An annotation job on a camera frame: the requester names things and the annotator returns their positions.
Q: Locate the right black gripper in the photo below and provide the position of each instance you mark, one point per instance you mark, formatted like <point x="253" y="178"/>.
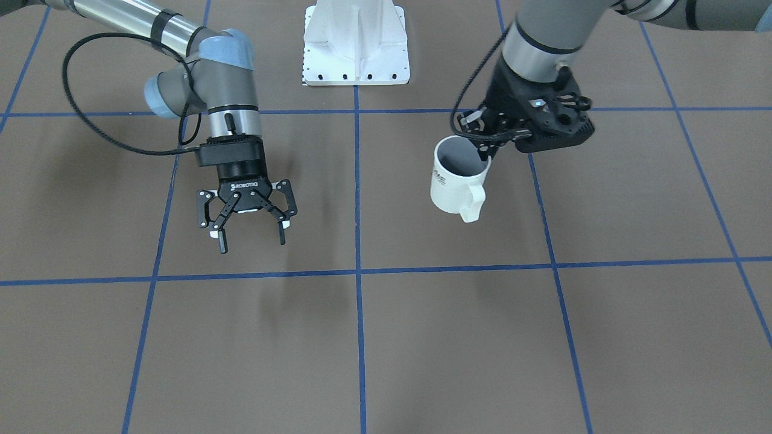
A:
<point x="241" y="170"/>

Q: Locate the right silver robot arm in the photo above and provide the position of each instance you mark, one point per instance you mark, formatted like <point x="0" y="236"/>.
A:
<point x="211" y="91"/>

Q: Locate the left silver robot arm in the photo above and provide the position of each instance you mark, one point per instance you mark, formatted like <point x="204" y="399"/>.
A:
<point x="547" y="34"/>

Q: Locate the white ceramic mug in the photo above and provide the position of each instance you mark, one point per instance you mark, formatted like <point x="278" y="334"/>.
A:
<point x="458" y="176"/>

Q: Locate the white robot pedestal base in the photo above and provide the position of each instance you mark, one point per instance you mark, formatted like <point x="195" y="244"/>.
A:
<point x="355" y="43"/>

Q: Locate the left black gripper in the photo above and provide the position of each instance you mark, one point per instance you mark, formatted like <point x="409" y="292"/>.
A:
<point x="504" y="95"/>

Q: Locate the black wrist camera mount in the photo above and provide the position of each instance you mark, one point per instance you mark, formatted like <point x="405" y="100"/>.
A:
<point x="555" y="113"/>

